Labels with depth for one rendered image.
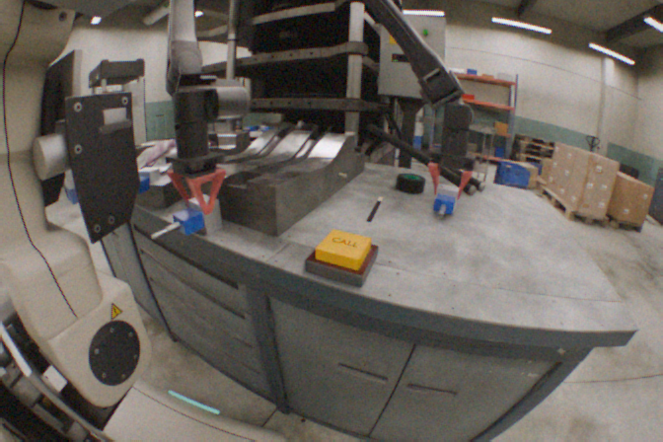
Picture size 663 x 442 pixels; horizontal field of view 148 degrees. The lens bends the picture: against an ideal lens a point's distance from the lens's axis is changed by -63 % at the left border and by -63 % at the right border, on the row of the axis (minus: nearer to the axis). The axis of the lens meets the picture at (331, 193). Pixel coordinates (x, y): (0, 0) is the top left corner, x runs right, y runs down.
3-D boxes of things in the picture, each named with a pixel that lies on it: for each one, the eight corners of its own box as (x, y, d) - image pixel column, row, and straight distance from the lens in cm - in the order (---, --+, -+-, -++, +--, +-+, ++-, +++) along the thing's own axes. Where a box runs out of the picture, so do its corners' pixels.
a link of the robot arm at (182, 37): (168, -5, 85) (179, -37, 80) (185, -3, 85) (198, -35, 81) (165, 107, 50) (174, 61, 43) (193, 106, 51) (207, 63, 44)
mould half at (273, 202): (277, 237, 43) (274, 157, 38) (184, 206, 61) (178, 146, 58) (364, 171, 86) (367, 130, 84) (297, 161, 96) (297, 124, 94)
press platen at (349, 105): (365, 141, 107) (368, 98, 106) (179, 129, 189) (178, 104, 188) (397, 128, 188) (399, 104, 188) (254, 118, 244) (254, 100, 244)
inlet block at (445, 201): (449, 231, 51) (455, 205, 49) (424, 225, 52) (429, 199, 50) (455, 209, 63) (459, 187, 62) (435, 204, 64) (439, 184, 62)
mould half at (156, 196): (166, 208, 62) (158, 161, 59) (105, 198, 81) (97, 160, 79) (251, 159, 102) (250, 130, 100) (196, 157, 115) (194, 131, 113)
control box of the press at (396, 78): (406, 301, 153) (445, 14, 123) (356, 288, 156) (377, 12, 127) (411, 279, 170) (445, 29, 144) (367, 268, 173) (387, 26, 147)
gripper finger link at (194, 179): (208, 201, 51) (202, 153, 49) (231, 210, 45) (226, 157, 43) (179, 213, 48) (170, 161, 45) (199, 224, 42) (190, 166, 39)
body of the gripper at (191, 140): (194, 159, 51) (191, 119, 50) (227, 165, 43) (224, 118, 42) (165, 166, 48) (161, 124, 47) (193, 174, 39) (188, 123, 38)
